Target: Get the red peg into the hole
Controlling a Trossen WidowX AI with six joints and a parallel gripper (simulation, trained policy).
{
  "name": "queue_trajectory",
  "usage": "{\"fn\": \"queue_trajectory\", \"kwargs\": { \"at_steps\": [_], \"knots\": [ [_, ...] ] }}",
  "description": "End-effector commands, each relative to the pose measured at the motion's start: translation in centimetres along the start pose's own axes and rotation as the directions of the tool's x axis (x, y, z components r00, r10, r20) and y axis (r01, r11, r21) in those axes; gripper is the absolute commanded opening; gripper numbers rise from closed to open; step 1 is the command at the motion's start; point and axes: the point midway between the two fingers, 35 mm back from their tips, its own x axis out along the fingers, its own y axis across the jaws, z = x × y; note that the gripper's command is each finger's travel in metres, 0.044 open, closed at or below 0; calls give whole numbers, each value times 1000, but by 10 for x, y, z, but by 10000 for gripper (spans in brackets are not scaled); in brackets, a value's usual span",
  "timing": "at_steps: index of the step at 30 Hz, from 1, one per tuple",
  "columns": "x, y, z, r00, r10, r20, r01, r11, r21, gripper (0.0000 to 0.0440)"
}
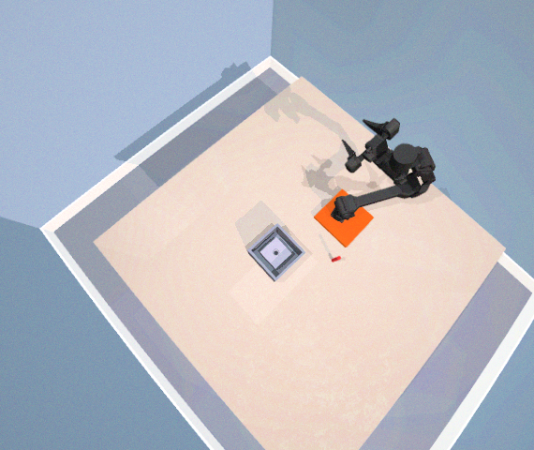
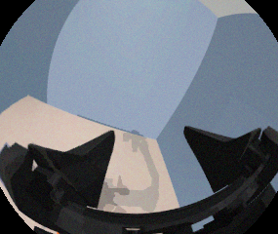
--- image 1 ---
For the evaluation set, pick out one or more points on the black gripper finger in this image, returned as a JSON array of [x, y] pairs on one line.
[[375, 126], [351, 153]]

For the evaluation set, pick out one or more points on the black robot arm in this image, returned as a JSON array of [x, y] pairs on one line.
[[404, 157]]

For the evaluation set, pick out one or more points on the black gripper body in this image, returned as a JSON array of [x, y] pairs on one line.
[[388, 132]]

